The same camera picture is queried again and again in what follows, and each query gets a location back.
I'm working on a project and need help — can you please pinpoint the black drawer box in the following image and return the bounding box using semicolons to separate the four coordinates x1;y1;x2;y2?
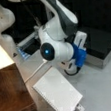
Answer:
79;27;111;69

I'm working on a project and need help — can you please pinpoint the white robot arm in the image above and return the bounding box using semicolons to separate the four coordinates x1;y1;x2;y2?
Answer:
13;0;87;76

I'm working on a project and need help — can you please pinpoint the white lamp shade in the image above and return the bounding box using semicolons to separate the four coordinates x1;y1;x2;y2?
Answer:
0;45;14;69

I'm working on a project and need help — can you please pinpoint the white cable with connector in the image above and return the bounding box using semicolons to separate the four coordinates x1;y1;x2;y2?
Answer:
23;59;51;84

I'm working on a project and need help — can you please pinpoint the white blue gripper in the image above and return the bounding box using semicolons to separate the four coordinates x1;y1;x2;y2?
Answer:
61;31;87;76

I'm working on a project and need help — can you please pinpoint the white second robot base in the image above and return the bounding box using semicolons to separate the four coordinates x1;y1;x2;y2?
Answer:
0;1;20;60

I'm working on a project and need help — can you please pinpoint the white tilted panel board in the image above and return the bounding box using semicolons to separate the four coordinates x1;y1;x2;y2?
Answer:
33;67;82;111

